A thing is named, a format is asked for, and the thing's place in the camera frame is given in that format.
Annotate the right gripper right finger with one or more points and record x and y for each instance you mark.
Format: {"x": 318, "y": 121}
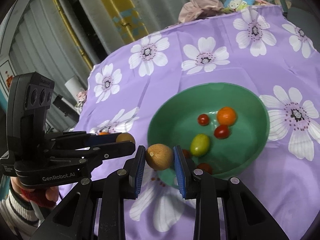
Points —
{"x": 244, "y": 216}

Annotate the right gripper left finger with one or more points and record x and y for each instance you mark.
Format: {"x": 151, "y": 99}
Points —
{"x": 95, "y": 209}

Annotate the red cherry tomato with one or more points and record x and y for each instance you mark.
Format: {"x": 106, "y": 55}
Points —
{"x": 205, "y": 167}
{"x": 186, "y": 154}
{"x": 203, "y": 119}
{"x": 222, "y": 132}

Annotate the yellow-green oval fruit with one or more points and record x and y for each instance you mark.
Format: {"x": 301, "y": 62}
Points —
{"x": 200, "y": 145}

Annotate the brown longan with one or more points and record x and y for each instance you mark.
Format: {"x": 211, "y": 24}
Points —
{"x": 159, "y": 157}
{"x": 122, "y": 137}

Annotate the small orange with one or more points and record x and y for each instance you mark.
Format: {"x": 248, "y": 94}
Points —
{"x": 226, "y": 116}

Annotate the brown longan front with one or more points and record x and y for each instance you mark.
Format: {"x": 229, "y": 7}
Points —
{"x": 159, "y": 157}

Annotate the striped sleeve forearm left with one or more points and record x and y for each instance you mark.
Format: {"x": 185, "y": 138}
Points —
{"x": 18, "y": 212}

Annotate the left hand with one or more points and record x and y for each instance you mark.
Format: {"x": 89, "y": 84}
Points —
{"x": 45, "y": 197}

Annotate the black floor stand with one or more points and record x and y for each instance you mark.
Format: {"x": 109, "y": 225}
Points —
{"x": 66, "y": 108}

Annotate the white cylindrical lamp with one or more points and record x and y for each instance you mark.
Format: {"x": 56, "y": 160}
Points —
{"x": 74, "y": 86}

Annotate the green plastic bowl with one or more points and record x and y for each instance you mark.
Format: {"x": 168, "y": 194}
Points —
{"x": 175, "y": 123}

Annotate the yellow patterned curtain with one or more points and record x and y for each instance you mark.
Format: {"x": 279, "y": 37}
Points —
{"x": 126, "y": 19}

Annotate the purple floral tablecloth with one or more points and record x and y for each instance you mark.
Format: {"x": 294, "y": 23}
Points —
{"x": 248, "y": 80}

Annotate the grey sofa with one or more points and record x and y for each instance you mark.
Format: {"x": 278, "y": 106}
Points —
{"x": 303, "y": 18}

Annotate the pink crumpled cloth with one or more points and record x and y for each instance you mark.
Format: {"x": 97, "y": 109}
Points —
{"x": 199, "y": 9}

